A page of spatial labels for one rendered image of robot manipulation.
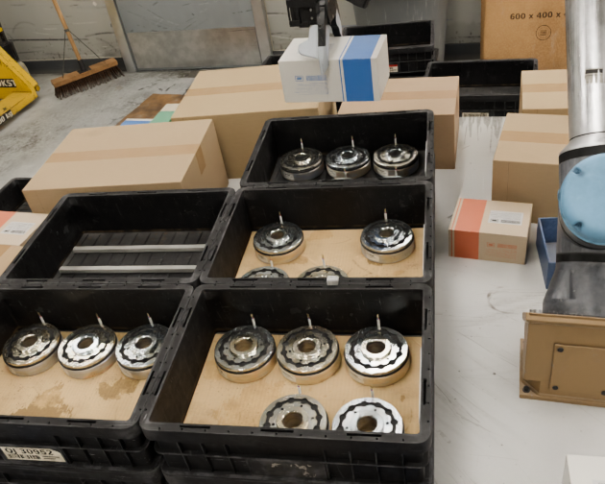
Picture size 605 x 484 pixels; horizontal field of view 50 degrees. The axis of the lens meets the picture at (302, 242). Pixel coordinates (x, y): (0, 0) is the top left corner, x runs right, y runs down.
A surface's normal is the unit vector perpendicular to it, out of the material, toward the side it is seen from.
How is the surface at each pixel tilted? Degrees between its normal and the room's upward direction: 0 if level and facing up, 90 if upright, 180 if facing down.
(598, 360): 90
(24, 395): 0
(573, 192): 53
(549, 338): 90
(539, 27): 74
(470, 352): 0
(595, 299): 29
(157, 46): 90
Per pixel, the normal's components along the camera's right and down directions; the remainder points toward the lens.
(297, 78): -0.26, 0.62
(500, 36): -0.27, 0.40
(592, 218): -0.35, 0.01
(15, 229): -0.15, -0.78
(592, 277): -0.40, -0.40
